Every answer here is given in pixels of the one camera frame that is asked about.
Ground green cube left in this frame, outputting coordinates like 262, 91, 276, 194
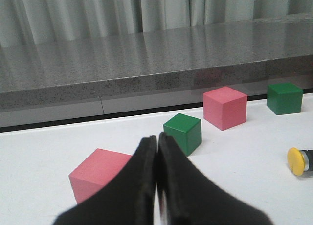
163, 113, 202, 156

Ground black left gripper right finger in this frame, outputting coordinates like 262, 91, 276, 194
157, 133, 272, 225

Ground green cube near bin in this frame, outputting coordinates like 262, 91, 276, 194
267, 83, 304, 115

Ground grey stone ledge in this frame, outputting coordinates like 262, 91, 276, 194
0, 14, 313, 110

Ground grey curtain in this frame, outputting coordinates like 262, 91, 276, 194
0, 0, 313, 47

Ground pink cube front left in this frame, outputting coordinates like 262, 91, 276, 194
69, 149, 132, 204

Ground yellow push button switch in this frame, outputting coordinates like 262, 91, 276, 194
287, 147, 313, 176

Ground pink cube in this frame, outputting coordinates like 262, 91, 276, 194
69, 149, 132, 204
203, 87, 247, 131

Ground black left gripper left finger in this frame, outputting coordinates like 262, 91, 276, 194
54, 136, 157, 225

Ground pink cube back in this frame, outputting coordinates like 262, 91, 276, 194
203, 87, 247, 131

